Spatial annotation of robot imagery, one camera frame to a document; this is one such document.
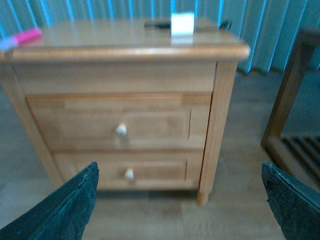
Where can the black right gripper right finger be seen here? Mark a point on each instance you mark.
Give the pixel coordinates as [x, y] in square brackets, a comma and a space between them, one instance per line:
[295, 206]

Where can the wooden drawer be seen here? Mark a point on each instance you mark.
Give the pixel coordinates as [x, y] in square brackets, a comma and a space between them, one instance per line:
[153, 170]
[154, 121]

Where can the pink marker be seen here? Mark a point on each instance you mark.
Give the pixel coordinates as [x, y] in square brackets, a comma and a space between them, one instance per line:
[20, 39]

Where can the white charger adapter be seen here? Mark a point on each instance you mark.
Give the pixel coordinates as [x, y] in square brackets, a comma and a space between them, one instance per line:
[182, 24]

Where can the drawer knob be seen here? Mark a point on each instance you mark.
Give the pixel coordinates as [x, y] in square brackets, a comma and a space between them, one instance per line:
[121, 130]
[129, 174]

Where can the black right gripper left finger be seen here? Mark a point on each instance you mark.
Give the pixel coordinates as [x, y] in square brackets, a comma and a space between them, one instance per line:
[62, 215]

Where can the grey-green curtain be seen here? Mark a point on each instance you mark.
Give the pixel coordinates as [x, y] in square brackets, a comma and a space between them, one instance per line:
[268, 26]

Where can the wooden nightstand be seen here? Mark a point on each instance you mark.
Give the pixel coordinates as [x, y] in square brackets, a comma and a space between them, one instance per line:
[95, 58]

